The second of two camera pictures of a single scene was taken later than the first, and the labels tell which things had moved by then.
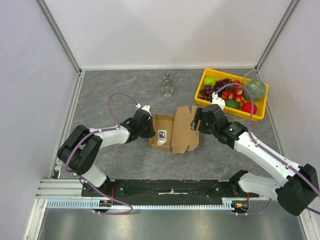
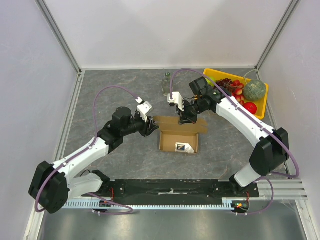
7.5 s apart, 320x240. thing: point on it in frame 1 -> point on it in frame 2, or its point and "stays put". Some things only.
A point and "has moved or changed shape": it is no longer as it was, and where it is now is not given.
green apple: [209, 80] stays put
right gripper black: [202, 122] -> [188, 115]
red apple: [247, 107] stays put
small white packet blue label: [162, 137] -> [186, 147]
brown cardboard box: [174, 132] has moved or changed shape
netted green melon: [257, 89] stays put
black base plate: [103, 195] stays put
